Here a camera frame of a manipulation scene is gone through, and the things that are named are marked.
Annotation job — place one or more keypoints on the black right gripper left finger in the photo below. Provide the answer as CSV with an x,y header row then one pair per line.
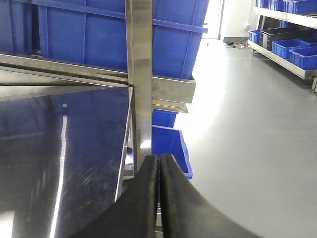
x,y
134,214

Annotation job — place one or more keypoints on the large blue bin on rack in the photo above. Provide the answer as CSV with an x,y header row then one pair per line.
x,y
94,32

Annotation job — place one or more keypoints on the black plastic bin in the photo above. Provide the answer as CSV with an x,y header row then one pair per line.
x,y
267,36

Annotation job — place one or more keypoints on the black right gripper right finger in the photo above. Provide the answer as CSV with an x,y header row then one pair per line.
x,y
185,213

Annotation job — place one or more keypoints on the small blue bin under table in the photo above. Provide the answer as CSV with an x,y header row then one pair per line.
x,y
167,139

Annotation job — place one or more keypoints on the stainless steel rack frame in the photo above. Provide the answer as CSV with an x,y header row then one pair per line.
x,y
139,39

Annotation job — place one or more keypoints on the steel shelf rack with bins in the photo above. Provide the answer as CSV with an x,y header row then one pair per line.
x,y
299,56

